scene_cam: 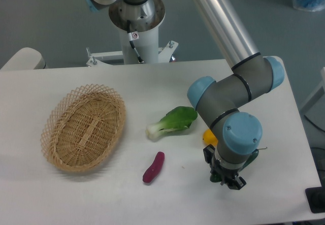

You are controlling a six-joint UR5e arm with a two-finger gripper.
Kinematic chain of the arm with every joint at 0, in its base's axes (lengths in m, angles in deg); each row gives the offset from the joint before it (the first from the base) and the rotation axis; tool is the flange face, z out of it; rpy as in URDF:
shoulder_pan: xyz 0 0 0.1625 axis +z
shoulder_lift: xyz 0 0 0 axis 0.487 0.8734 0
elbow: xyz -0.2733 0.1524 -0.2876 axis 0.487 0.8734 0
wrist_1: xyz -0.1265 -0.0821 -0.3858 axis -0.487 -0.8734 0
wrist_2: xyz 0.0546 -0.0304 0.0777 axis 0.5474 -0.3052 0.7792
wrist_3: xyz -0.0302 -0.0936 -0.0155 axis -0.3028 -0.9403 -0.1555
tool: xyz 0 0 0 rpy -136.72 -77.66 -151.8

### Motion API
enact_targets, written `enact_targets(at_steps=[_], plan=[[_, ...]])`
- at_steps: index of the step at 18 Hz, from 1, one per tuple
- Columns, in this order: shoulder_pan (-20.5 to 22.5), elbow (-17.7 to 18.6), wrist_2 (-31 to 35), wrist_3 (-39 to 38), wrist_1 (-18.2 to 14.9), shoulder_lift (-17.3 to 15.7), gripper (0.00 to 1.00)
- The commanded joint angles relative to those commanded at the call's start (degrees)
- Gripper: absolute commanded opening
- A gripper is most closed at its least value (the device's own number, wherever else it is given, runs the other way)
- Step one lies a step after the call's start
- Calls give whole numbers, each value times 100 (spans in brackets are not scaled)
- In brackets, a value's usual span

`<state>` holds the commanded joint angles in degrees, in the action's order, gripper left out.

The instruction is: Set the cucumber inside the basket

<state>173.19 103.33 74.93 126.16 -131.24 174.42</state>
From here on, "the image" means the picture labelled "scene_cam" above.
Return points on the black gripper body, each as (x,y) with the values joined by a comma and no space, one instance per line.
(220,174)

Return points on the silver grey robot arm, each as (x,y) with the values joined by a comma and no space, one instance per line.
(217,102)

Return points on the woven wicker basket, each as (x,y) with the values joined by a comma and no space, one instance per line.
(84,128)

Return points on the yellow lemon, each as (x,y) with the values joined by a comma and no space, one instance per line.
(209,138)

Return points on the green bok choy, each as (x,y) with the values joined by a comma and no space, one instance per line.
(178,119)

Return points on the purple sweet potato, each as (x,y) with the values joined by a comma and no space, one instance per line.
(155,168)

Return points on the black device at edge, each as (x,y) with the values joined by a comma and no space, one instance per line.
(315,198)

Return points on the white chair back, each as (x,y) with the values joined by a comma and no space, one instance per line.
(25,59)

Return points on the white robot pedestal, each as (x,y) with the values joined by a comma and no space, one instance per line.
(138,28)

